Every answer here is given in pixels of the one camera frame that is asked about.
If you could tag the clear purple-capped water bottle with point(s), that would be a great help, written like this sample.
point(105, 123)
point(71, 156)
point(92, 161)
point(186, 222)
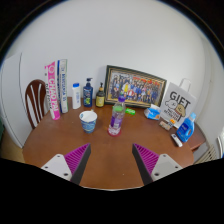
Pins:
point(117, 116)

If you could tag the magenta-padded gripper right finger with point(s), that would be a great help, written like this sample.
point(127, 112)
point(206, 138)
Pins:
point(146, 158)

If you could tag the blue tissue pack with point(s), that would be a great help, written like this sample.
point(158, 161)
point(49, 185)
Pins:
point(152, 113)

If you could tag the small brown box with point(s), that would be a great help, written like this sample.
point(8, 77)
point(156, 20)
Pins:
point(164, 125)

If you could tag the pink shuttlecock tube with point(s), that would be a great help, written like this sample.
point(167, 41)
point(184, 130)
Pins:
point(53, 95)

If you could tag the blue patterned mug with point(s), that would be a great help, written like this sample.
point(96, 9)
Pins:
point(88, 124)

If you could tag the small white remote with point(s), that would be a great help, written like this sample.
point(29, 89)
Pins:
point(176, 140)

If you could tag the blue detergent bottle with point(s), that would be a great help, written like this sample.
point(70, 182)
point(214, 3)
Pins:
point(185, 130)

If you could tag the white paper gift bag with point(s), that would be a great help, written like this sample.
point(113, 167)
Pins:
point(178, 103)

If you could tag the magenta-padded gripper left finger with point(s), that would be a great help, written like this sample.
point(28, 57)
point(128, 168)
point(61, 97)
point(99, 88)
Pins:
point(77, 158)

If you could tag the small green pack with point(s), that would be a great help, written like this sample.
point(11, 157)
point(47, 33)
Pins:
point(130, 111)

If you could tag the dark wooden chair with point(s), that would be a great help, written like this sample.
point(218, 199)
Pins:
point(29, 103)

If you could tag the amber pump bottle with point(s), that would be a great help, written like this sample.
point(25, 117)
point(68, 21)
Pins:
point(100, 99)

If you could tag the white radiator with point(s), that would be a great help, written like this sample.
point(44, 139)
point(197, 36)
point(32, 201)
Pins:
point(206, 155)

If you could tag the framed group photo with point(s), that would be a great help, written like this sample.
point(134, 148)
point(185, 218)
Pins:
point(136, 86)

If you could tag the dark blue pump bottle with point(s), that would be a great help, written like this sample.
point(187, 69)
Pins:
point(88, 96)

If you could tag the white bottle with blue cap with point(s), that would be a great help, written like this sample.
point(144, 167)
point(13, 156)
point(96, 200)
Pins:
point(76, 98)

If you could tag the white green-striped shuttlecock tube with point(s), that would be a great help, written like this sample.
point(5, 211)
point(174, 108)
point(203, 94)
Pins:
point(63, 88)

